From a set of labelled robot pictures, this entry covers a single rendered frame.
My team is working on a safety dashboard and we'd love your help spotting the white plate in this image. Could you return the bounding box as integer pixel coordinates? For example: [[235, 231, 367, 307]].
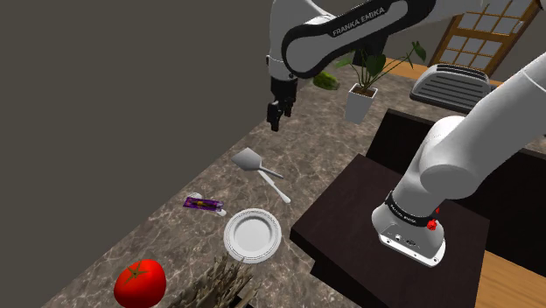
[[222, 207, 283, 264]]

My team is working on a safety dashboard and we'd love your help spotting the grey spatula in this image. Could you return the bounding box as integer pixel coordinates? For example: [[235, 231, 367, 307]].
[[231, 147, 284, 180]]

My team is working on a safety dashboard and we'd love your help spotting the white knife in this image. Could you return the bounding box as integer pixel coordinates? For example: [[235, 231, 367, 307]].
[[260, 171, 292, 205]]

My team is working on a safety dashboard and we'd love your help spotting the purple wrapped snack bar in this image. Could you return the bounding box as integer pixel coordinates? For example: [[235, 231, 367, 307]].
[[183, 192, 228, 218]]

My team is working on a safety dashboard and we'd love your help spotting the red tomato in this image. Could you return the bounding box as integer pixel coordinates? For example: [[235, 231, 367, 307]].
[[113, 258, 167, 308]]

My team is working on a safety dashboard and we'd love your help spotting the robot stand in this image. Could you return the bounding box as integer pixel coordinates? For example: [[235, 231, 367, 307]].
[[290, 153, 491, 308]]

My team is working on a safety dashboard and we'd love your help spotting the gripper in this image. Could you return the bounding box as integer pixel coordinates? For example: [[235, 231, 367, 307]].
[[266, 75, 298, 132]]

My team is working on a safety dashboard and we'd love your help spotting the wooden lattice window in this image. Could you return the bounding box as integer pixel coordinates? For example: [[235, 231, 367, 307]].
[[428, 0, 543, 79]]

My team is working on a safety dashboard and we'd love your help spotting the dried grass plant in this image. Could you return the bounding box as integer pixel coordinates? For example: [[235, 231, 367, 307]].
[[168, 252, 263, 308]]

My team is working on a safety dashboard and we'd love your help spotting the green plant in white pot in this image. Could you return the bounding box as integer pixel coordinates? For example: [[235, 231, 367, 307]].
[[333, 40, 428, 126]]

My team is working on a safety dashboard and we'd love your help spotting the grey toaster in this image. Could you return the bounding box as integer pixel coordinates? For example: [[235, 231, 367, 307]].
[[409, 63, 499, 115]]

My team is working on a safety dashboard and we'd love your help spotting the green leafy vegetable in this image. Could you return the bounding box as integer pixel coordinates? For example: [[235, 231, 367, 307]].
[[312, 70, 341, 92]]

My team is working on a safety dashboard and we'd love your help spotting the dark sink basin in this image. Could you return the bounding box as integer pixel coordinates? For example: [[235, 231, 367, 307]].
[[366, 108, 546, 278]]

